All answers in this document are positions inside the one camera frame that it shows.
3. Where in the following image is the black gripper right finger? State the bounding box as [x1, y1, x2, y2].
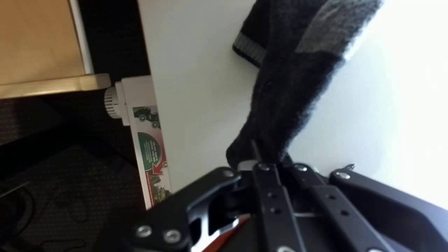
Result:
[278, 159, 448, 252]

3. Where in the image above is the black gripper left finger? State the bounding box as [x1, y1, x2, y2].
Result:
[95, 159, 308, 252]

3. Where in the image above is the white printed box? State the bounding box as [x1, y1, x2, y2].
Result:
[102, 75, 175, 211]

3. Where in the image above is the green red printed leaflet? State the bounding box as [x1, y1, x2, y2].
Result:
[131, 104, 172, 207]

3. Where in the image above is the wooden side table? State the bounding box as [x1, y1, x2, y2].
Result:
[0, 0, 113, 100]

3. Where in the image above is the black grey sock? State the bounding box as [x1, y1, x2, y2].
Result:
[225, 0, 385, 172]

